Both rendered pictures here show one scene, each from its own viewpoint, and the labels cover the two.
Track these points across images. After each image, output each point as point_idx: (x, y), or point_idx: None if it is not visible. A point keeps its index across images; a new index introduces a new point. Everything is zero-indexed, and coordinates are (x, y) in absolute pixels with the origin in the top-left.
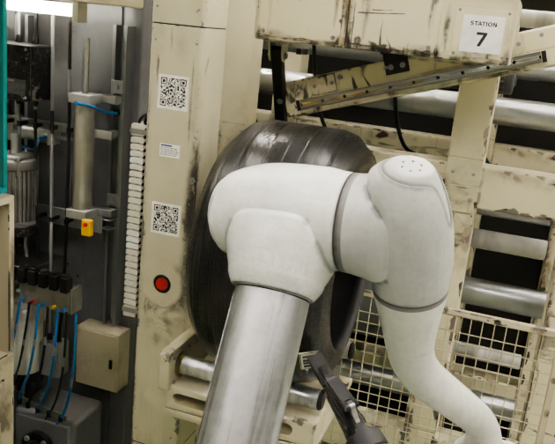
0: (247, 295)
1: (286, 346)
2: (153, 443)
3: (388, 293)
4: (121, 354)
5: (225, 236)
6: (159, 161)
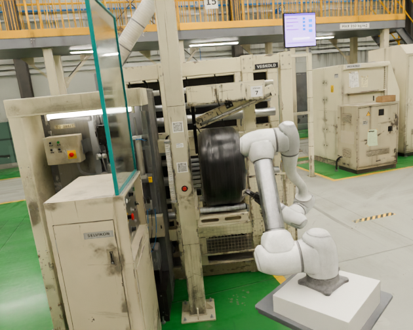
0: (261, 162)
1: (273, 170)
2: (191, 243)
3: (288, 153)
4: (163, 222)
5: (248, 150)
6: (176, 149)
